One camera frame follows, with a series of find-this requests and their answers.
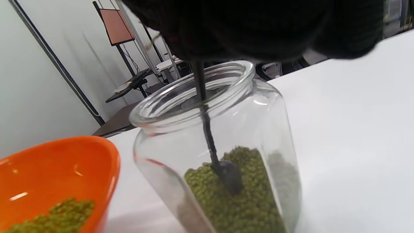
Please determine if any person's right hand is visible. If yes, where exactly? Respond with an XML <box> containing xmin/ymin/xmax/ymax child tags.
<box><xmin>121</xmin><ymin>0</ymin><xmax>385</xmax><ymax>63</ymax></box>

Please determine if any black measuring scoop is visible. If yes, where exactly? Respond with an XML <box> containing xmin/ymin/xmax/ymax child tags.
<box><xmin>193</xmin><ymin>61</ymin><xmax>244</xmax><ymax>194</ymax></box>

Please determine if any pile of mung beans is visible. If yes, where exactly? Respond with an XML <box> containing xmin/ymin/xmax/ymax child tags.
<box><xmin>0</xmin><ymin>198</ymin><xmax>96</xmax><ymax>233</ymax></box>
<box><xmin>184</xmin><ymin>146</ymin><xmax>300</xmax><ymax>233</ymax></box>

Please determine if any orange bowl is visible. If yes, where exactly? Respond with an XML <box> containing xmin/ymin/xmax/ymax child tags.
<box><xmin>0</xmin><ymin>136</ymin><xmax>121</xmax><ymax>233</ymax></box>

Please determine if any clear glass jar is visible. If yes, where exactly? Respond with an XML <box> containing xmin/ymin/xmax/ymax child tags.
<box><xmin>129</xmin><ymin>61</ymin><xmax>303</xmax><ymax>233</ymax></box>

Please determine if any black keyboard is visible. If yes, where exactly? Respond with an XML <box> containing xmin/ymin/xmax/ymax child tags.
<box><xmin>128</xmin><ymin>70</ymin><xmax>151</xmax><ymax>86</ymax></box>

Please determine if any monitor on pole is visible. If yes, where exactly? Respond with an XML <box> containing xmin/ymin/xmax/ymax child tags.
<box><xmin>93</xmin><ymin>1</ymin><xmax>156</xmax><ymax>97</ymax></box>

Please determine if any white packet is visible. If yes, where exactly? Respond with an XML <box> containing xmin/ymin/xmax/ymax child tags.
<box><xmin>113</xmin><ymin>81</ymin><xmax>133</xmax><ymax>94</ymax></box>

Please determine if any black shelf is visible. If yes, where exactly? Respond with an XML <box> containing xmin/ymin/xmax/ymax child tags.
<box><xmin>105</xmin><ymin>70</ymin><xmax>152</xmax><ymax>103</ymax></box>

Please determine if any dark wooden side table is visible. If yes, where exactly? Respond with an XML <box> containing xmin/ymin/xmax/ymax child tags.
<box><xmin>92</xmin><ymin>102</ymin><xmax>144</xmax><ymax>138</ymax></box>

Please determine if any white desk frame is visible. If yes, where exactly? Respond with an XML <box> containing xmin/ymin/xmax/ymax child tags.
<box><xmin>115</xmin><ymin>0</ymin><xmax>186</xmax><ymax>83</ymax></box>

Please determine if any black wall post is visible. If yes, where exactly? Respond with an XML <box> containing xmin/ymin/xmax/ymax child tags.
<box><xmin>8</xmin><ymin>0</ymin><xmax>105</xmax><ymax>127</ymax></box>

